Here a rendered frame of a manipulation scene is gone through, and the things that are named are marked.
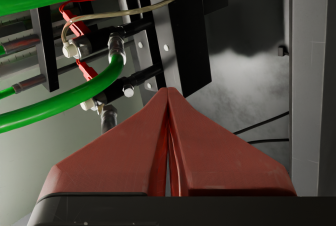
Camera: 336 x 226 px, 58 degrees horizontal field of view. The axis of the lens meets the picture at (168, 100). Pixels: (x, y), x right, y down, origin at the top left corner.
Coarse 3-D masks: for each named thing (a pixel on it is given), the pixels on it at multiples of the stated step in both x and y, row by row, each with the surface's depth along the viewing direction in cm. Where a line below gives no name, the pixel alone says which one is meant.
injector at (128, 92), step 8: (160, 64) 52; (136, 72) 49; (144, 72) 50; (152, 72) 50; (160, 72) 52; (120, 80) 46; (128, 80) 47; (136, 80) 48; (144, 80) 50; (112, 88) 45; (120, 88) 46; (128, 88) 44; (96, 96) 43; (104, 96) 44; (112, 96) 45; (120, 96) 47; (128, 96) 45; (96, 104) 43; (104, 104) 45
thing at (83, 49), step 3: (81, 45) 39; (84, 45) 38; (78, 48) 38; (81, 48) 38; (84, 48) 39; (87, 48) 39; (81, 51) 38; (84, 51) 39; (87, 51) 39; (81, 54) 38; (84, 54) 39; (87, 54) 39; (81, 57) 39
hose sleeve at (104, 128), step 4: (104, 112) 39; (108, 112) 38; (112, 112) 39; (104, 116) 38; (108, 116) 37; (112, 116) 38; (104, 120) 37; (108, 120) 36; (112, 120) 37; (116, 120) 38; (104, 124) 36; (108, 124) 35; (112, 124) 36; (116, 124) 37; (104, 128) 35; (108, 128) 34; (104, 132) 34
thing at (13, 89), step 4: (16, 84) 55; (8, 88) 54; (12, 88) 55; (16, 88) 55; (20, 88) 55; (0, 92) 53; (4, 92) 54; (8, 92) 54; (12, 92) 55; (16, 92) 55; (0, 96) 53; (4, 96) 54
